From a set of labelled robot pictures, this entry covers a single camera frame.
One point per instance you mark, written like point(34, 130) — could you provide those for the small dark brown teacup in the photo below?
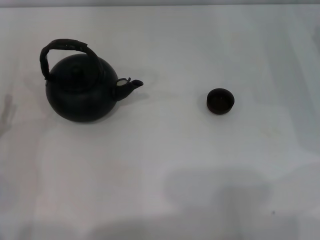
point(220, 101)

